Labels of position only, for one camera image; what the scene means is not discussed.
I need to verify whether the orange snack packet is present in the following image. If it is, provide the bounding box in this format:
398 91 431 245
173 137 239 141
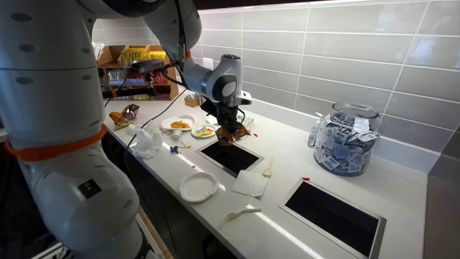
215 126 248 146

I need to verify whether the white paper napkin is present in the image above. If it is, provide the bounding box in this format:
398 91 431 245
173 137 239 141
232 170 268 198

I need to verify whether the crumpled white plastic wrapper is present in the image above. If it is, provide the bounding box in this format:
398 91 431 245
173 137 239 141
130 127 162 160

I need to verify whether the wooden condiment organizer box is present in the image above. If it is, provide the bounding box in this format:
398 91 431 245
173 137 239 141
96 45 178 101

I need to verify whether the white plastic lid plate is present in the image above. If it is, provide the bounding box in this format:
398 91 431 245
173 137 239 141
178 173 218 203

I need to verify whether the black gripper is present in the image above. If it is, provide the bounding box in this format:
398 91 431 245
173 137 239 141
199 98 242 133

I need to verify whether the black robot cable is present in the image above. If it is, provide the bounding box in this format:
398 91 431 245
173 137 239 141
101 57 212 163

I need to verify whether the plate with orange food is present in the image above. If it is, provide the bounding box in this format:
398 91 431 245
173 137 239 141
160 117 193 131

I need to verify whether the plate with yellow food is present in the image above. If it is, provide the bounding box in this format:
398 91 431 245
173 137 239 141
191 126 215 140

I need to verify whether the white plastic spoon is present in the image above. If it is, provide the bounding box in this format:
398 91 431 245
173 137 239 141
261 159 274 179

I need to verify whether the orange black snack wrapper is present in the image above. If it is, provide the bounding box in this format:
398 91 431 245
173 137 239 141
109 104 139 130

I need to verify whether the glass jar of packets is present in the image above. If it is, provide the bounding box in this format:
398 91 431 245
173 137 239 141
313 103 379 176

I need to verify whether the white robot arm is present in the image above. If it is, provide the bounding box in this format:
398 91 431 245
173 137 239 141
0 0 249 259

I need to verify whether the small sanitizer pump bottle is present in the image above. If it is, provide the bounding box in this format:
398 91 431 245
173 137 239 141
307 113 323 149

